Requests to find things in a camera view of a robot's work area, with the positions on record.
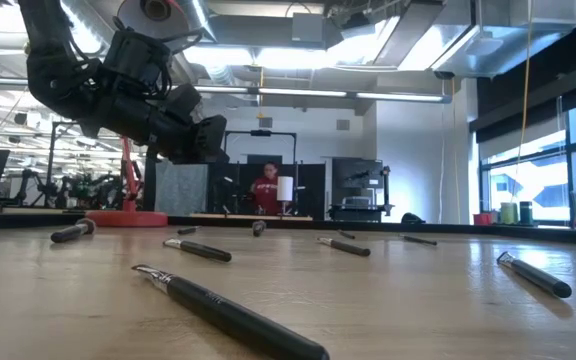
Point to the short stubby black brush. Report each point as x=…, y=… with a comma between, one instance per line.
x=258, y=228

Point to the black brush silver ferrule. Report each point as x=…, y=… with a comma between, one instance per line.
x=348, y=247
x=203, y=250
x=538, y=276

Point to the black dome object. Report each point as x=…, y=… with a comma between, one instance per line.
x=412, y=218

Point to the thin black liner brush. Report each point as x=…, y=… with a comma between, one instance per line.
x=346, y=234
x=418, y=240

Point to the black metal rig frame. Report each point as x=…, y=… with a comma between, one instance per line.
x=260, y=133

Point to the grey fabric panel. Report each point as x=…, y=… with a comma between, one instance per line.
x=180, y=187

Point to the black robot workstation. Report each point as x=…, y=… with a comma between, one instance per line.
x=355, y=172

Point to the red desk lamp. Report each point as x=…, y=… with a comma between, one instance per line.
x=128, y=219

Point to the red container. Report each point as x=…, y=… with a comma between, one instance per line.
x=482, y=219

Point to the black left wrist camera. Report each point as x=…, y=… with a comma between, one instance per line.
x=185, y=102

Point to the person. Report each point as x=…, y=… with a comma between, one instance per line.
x=266, y=192

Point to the green cup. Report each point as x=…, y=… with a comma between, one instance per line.
x=508, y=213

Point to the black partition panels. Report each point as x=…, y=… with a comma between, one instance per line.
x=313, y=190

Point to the ceiling light strip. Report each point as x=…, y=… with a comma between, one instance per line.
x=298, y=93

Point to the black brush with white print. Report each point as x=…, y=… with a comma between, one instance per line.
x=228, y=312

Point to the white cylinder on stand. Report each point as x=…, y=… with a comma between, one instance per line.
x=284, y=188

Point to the silver ventilation duct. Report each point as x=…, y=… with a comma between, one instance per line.
x=508, y=35

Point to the small thin black brush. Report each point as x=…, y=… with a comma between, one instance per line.
x=188, y=230

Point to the dark green tumbler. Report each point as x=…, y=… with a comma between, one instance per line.
x=526, y=213

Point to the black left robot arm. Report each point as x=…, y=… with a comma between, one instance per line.
x=48, y=75

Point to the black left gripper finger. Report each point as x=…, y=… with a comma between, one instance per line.
x=213, y=142

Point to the short fluffy powder brush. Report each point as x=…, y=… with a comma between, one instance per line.
x=70, y=233

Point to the black table frame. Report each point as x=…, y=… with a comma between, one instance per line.
x=448, y=228

